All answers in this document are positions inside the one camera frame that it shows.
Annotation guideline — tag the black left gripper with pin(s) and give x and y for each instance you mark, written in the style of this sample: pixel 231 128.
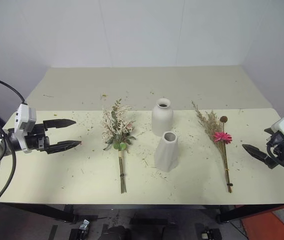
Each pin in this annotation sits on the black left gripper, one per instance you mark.
pixel 38 143

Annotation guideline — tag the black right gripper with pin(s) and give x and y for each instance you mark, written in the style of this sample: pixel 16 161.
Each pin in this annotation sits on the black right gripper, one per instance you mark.
pixel 277 156

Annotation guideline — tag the white faceted vase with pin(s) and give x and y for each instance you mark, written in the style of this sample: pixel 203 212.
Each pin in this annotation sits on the white faceted vase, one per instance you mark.
pixel 167 155

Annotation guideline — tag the white round bottle vase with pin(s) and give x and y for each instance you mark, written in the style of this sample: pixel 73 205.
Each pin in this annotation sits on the white round bottle vase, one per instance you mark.
pixel 162 120

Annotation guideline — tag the dried bouquet with pink flower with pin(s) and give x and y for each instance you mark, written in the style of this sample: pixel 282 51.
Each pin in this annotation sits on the dried bouquet with pink flower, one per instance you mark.
pixel 221 137

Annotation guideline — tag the dried bouquet with green leaves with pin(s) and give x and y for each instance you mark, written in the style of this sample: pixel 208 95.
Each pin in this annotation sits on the dried bouquet with green leaves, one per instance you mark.
pixel 118 130

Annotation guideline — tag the orange red box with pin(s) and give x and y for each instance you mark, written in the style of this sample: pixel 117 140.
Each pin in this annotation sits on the orange red box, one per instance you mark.
pixel 269 225

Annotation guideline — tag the silver metal clamp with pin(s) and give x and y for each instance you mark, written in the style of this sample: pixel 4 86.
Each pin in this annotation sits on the silver metal clamp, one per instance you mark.
pixel 84 224

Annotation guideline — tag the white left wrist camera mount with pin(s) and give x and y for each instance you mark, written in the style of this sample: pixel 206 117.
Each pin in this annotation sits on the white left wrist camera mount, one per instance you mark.
pixel 25 117

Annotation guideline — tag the black table frame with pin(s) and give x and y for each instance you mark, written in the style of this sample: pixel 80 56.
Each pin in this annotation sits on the black table frame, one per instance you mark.
pixel 57 212

